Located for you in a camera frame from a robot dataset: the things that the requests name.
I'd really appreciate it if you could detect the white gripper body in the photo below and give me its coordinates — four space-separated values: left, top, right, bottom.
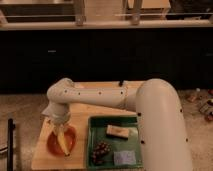
42 103 70 125

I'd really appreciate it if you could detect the yellow banana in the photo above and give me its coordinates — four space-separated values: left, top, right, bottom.
57 125 70 156

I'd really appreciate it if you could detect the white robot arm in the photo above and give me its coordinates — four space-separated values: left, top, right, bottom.
43 78 193 171

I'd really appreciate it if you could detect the red bowl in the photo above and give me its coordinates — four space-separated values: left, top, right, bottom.
46 126 76 157

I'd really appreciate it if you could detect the green square tray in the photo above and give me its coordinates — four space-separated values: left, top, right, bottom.
86 115 143 171

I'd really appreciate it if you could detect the wooden board table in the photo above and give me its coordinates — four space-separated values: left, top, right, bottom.
31 79 140 171

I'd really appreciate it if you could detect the black rod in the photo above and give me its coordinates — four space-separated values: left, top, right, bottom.
7 118 15 171

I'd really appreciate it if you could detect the wooden block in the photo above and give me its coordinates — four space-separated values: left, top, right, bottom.
106 125 129 138

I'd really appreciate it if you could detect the bunch of dark grapes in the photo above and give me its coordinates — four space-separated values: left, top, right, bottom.
91 142 110 165

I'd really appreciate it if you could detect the blue sponge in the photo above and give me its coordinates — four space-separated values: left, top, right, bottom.
114 151 136 165

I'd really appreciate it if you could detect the wooden railing shelf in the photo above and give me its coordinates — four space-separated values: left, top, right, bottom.
0 0 213 30

